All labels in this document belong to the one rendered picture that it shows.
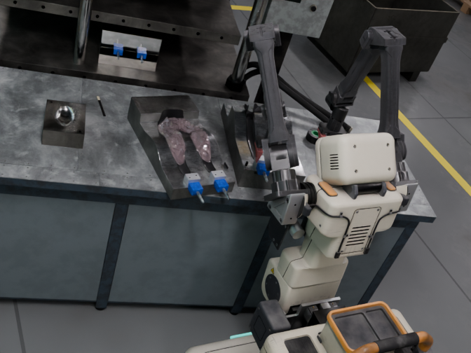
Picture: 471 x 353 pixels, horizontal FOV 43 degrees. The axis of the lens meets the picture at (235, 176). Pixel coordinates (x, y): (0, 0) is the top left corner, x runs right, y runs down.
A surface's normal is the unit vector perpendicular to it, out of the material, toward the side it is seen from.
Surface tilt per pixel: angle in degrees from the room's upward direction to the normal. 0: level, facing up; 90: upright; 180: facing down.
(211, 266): 90
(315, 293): 82
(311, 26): 90
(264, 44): 61
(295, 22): 90
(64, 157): 0
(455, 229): 0
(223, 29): 0
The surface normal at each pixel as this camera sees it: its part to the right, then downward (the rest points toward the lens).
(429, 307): 0.26, -0.75
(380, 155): 0.46, -0.01
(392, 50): 0.24, 0.25
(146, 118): 0.47, 0.51
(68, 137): 0.15, 0.65
